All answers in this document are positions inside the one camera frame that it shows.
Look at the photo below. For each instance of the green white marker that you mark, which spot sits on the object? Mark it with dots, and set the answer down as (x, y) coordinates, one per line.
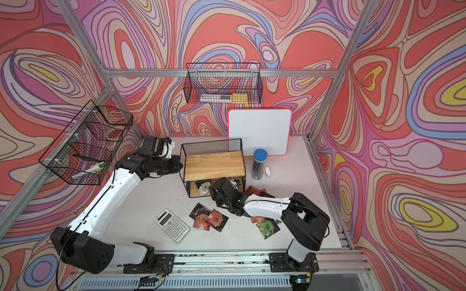
(94, 169)

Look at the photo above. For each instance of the left wall wire basket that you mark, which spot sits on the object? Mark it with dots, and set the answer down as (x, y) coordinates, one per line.
(92, 136)

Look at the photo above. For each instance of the back wall wire basket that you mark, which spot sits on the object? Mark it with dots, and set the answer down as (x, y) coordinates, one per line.
(215, 83)

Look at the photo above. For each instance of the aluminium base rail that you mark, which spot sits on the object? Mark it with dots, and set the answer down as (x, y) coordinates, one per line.
(331, 270)

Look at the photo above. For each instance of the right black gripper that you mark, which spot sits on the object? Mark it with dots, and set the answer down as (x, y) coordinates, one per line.
(213, 192)

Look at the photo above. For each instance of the white tea bag lower shelf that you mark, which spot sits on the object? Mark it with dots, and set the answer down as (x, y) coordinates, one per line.
(204, 188)

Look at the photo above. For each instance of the yellow item in basket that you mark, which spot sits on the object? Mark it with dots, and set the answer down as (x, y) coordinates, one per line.
(239, 98)

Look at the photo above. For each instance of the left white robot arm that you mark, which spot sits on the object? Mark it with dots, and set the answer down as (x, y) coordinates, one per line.
(80, 244)

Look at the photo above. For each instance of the white eraser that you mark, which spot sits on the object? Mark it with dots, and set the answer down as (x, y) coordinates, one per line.
(267, 172)

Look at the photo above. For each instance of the red tea bag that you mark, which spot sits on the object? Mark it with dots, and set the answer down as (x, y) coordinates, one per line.
(256, 220)
(200, 214)
(217, 220)

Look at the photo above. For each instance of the white scientific calculator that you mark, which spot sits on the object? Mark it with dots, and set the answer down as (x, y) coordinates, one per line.
(174, 227)

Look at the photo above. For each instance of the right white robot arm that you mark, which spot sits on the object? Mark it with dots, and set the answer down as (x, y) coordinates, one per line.
(307, 223)

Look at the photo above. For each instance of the wall wire basket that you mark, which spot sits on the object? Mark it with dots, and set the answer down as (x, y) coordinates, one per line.
(92, 136)
(215, 83)

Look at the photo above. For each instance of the da hong pao tea bag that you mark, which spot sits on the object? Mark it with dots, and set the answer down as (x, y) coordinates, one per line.
(255, 191)

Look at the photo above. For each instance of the black wire two-tier shelf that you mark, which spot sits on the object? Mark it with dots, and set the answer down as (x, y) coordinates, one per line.
(210, 161)

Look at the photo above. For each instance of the green label tea bag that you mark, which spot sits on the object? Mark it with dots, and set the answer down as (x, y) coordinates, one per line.
(267, 228)

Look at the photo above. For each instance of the blue lidded pencil tube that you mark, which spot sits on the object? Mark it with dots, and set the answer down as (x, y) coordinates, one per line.
(260, 156)

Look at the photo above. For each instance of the pink framed whiteboard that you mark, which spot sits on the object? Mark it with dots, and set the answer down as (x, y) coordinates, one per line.
(267, 129)

